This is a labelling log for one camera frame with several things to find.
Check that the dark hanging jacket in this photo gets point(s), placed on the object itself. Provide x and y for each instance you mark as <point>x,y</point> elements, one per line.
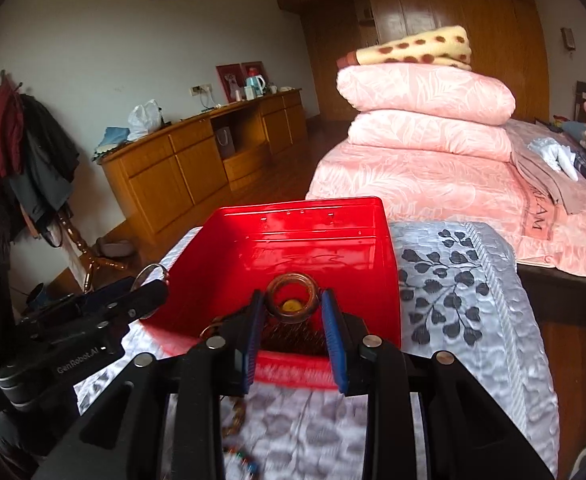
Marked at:
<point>48,160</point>

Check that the silver bangle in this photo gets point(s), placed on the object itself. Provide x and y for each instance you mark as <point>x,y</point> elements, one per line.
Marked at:
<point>145,269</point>

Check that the red picture frame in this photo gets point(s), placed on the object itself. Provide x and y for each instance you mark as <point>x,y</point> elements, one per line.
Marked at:
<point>253,67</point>
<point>229,82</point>

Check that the blue patterned bin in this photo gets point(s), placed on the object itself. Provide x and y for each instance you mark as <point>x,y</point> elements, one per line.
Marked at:
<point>37,294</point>

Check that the pale blue electric kettle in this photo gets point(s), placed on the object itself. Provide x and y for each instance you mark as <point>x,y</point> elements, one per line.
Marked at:
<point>256,85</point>

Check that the folded pink quilt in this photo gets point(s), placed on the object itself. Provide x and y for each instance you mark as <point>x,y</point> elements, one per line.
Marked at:
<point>423,135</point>
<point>423,92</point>

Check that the red hanging garment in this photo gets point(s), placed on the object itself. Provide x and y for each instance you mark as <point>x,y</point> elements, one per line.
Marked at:
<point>0,135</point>

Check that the wooden wardrobe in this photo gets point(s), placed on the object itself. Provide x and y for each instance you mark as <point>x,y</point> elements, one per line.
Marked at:
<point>498,20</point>

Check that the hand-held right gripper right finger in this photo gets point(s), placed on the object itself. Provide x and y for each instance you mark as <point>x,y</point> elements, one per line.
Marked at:
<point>335,340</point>

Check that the bed with pink sheet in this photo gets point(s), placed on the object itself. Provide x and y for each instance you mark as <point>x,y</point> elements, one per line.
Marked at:
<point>423,190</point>

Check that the yellow spotted blanket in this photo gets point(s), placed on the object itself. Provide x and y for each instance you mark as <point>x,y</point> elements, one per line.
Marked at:
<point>423,50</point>

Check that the small wall device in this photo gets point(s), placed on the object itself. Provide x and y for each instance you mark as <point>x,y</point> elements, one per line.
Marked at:
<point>568,38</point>

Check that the wooden coat rack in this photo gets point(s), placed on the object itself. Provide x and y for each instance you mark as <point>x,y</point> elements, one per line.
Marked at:
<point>90,260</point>

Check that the white plastic bag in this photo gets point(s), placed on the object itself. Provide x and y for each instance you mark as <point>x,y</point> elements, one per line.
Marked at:
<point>145,117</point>

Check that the red tin box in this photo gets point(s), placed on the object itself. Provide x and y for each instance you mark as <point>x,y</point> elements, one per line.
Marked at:
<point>313,255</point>

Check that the white cup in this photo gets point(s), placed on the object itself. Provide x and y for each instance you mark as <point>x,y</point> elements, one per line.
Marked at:
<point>237,96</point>

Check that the wall socket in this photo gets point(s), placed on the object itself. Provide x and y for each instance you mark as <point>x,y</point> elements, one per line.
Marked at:
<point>200,90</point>

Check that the wooden sideboard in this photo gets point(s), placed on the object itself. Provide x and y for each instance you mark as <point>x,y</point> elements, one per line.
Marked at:
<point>163,175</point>

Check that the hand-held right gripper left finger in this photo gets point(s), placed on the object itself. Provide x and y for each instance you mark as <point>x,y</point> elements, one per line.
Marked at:
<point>250,340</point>

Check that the grey paper bag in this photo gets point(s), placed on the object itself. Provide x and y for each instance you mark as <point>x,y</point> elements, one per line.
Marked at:
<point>225,142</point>

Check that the tan cloth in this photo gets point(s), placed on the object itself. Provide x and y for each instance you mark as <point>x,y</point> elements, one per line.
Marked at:
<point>548,180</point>

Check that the blue cloth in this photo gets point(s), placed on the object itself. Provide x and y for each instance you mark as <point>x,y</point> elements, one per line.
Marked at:
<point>113,141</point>

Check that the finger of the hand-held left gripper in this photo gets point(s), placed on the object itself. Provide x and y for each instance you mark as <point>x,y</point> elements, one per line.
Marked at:
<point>140,301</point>
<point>108,295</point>

